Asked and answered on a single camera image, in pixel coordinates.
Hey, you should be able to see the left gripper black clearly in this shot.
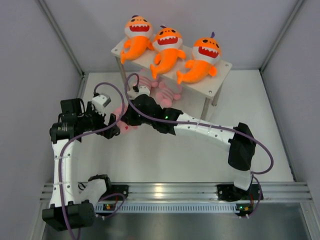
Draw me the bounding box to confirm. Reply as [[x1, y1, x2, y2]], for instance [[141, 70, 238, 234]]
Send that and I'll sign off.
[[77, 101, 120, 139]]

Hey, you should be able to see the pink frog plush front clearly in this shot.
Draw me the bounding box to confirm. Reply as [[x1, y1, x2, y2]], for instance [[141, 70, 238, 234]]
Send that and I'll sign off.
[[111, 101, 139, 135]]

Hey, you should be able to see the pink striped plush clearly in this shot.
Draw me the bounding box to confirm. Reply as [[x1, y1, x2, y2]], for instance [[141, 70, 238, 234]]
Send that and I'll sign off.
[[155, 79, 183, 108]]

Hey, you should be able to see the large orange shark plush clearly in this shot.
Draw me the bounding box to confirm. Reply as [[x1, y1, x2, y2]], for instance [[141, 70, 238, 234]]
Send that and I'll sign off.
[[176, 31, 222, 84]]

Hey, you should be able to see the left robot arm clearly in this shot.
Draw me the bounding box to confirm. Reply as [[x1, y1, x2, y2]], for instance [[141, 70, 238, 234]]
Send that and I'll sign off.
[[42, 94, 120, 231]]

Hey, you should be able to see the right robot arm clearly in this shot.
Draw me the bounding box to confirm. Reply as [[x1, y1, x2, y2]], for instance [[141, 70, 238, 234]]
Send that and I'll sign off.
[[121, 94, 257, 202]]

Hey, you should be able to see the white two-tier shelf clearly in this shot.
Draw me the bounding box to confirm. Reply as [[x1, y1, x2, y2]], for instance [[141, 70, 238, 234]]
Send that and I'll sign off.
[[111, 37, 233, 120]]

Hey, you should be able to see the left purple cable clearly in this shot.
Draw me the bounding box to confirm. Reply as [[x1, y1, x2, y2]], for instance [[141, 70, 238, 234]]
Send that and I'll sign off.
[[59, 81, 128, 240]]

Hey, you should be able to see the purple cable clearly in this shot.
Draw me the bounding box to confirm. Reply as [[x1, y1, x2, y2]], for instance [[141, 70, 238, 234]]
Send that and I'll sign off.
[[59, 81, 128, 240], [124, 73, 275, 220]]

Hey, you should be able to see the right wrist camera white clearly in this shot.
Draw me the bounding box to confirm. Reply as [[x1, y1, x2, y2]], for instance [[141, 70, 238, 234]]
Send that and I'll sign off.
[[133, 85, 151, 97]]

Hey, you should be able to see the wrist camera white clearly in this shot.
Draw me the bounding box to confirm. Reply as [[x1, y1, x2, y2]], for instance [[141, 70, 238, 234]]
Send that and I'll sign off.
[[133, 85, 151, 97], [91, 93, 111, 116]]

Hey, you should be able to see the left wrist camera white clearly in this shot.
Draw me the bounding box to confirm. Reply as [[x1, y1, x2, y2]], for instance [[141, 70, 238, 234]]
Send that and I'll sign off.
[[91, 93, 111, 116]]

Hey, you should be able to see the perforated cable duct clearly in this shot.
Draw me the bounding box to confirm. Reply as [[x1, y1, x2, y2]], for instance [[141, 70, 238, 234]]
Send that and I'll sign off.
[[95, 202, 250, 215]]

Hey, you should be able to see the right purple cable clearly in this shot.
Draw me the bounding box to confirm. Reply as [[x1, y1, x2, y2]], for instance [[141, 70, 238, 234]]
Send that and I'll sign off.
[[124, 73, 275, 220]]

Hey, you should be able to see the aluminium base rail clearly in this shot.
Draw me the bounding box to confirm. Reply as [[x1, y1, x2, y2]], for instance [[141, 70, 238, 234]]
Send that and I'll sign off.
[[39, 181, 313, 202]]

